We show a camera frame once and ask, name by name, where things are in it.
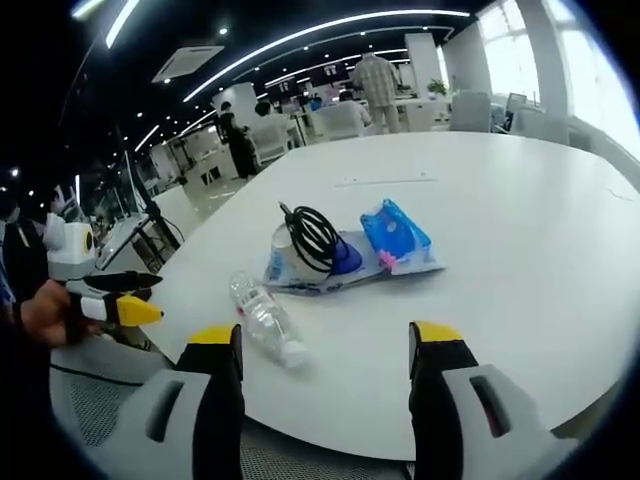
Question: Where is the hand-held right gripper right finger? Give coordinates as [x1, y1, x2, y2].
[407, 320, 594, 480]

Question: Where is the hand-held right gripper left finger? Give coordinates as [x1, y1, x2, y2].
[107, 323, 245, 480]

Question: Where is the clear plastic bottle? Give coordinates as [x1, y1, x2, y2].
[228, 270, 308, 370]

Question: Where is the blue-white packet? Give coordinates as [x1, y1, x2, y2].
[262, 229, 397, 298]

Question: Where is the small dark blue pouch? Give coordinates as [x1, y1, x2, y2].
[331, 238, 362, 277]

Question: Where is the blue tissue packet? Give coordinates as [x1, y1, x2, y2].
[359, 198, 447, 277]

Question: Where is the black cable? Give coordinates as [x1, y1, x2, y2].
[278, 200, 347, 274]

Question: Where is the person's left hand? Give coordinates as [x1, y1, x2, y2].
[19, 278, 104, 347]

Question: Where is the white side desk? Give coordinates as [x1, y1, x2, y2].
[93, 211, 152, 271]

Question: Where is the grey mesh chair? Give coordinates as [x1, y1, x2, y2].
[48, 329, 417, 480]

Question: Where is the white table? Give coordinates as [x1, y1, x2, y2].
[148, 130, 640, 462]

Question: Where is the ceiling air vent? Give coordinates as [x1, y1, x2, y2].
[151, 45, 227, 85]

